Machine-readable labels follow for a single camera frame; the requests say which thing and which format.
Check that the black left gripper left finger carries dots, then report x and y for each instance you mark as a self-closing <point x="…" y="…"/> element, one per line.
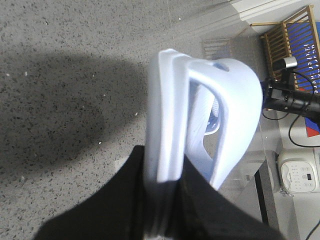
<point x="115" y="212"/>

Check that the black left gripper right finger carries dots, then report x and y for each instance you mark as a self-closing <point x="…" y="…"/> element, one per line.
<point x="202" y="213"/>

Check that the light blue slipper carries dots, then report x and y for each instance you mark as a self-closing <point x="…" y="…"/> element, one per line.
<point x="206" y="110"/>

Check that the white rice cooker appliance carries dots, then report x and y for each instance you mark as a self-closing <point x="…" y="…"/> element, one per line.
<point x="299" y="170"/>

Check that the silver webcam on stand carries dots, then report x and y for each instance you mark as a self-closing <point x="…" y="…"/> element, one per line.
<point x="284" y="63"/>

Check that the wooden slatted crib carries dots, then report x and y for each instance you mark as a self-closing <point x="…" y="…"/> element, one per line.
<point x="297" y="36"/>

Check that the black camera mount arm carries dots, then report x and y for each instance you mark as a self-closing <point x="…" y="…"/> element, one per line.
<point x="283" y="96"/>

